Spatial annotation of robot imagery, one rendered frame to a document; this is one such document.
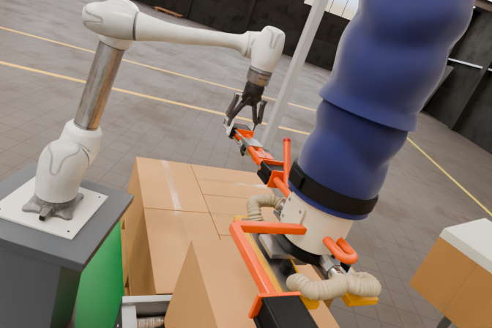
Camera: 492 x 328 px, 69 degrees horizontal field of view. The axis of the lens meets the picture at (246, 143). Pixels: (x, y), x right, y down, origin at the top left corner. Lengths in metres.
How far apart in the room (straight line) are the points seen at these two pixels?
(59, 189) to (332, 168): 1.07
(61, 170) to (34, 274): 0.47
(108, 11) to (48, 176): 0.64
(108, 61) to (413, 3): 1.12
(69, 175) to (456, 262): 1.89
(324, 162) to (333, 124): 0.09
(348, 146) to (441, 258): 1.51
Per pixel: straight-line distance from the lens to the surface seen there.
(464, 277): 2.23
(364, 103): 0.78
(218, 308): 1.11
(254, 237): 1.00
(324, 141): 0.82
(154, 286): 1.68
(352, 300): 0.98
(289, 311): 0.63
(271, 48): 1.31
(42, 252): 1.47
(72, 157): 1.49
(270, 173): 1.11
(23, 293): 1.84
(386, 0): 0.79
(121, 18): 1.32
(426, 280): 2.31
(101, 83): 1.55
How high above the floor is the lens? 1.73
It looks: 20 degrees down
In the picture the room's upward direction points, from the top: 20 degrees clockwise
